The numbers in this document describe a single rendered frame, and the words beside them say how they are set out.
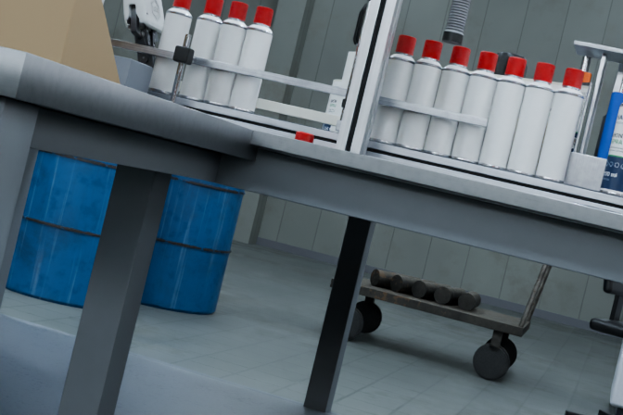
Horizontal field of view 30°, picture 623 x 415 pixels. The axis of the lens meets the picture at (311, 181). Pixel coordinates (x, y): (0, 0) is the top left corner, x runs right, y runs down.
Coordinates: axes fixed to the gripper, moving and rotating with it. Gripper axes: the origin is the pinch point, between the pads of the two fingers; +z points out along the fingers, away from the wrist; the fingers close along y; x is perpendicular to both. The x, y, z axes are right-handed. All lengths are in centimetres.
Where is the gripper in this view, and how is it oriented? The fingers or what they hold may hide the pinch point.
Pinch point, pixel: (146, 57)
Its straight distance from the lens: 233.5
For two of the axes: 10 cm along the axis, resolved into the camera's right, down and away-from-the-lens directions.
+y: 2.7, 0.6, 9.6
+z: 1.0, 9.9, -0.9
